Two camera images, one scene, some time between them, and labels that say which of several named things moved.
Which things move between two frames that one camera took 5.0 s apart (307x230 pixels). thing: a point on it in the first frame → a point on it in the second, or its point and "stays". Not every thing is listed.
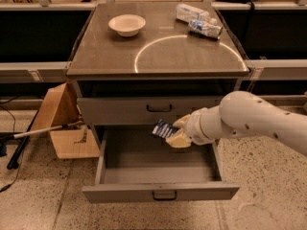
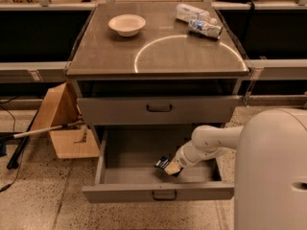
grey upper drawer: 139,110 stays
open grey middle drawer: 134,165 stays
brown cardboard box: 59,107 stays
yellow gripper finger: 178,140 → 173,168
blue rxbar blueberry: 163,129 → 162,163
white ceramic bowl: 127,25 stays
